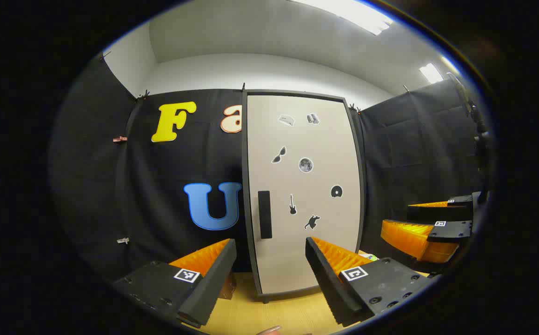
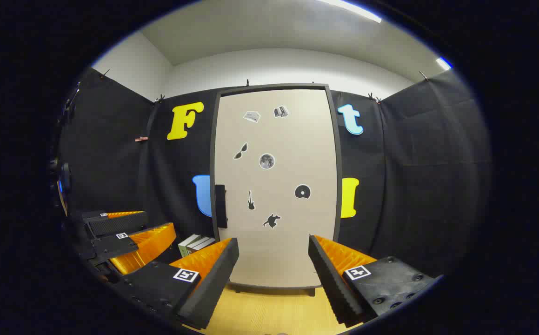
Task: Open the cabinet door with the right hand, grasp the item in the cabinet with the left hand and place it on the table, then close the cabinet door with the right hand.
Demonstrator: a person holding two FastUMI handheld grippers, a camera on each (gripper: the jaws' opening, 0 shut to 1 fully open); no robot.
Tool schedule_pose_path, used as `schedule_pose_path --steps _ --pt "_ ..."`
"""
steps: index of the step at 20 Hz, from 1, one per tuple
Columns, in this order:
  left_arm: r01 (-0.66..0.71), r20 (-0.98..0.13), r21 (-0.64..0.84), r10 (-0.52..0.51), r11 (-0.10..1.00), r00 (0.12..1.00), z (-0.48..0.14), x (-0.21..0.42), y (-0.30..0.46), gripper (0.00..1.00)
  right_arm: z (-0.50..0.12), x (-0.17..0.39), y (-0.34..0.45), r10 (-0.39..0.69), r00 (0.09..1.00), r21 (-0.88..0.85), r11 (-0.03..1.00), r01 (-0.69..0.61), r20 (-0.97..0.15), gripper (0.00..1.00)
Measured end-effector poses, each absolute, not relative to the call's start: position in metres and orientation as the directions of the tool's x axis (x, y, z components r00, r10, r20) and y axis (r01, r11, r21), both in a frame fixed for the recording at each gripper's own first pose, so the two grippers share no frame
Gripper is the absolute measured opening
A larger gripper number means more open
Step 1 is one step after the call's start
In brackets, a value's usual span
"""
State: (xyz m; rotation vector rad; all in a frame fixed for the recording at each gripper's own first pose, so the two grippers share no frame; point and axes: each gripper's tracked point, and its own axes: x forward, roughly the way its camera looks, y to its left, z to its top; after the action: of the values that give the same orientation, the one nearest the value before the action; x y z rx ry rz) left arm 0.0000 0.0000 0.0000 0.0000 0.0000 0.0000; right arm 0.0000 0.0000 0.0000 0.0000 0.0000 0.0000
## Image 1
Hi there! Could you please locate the grey cabinet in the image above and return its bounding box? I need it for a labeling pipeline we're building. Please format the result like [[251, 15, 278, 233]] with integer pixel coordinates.
[[241, 89, 367, 304]]

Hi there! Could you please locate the large brown book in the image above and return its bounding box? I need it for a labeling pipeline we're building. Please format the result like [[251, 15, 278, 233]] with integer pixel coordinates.
[[218, 272, 238, 299]]

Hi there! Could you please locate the ceiling light panel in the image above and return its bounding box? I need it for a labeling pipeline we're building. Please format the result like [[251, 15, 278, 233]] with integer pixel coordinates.
[[419, 63, 444, 84]]

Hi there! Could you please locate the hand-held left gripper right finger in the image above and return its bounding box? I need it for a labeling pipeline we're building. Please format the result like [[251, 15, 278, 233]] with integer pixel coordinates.
[[305, 236, 436, 327]]

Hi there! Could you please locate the black cabinet door handle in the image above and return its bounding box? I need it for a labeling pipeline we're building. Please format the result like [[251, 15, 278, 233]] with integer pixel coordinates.
[[258, 190, 273, 240]]

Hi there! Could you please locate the black backdrop cloth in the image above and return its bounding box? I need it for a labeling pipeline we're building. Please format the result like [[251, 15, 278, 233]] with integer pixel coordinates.
[[51, 56, 488, 284]]

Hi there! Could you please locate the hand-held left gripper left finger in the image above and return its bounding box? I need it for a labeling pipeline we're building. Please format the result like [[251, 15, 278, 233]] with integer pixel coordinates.
[[111, 238, 237, 328]]

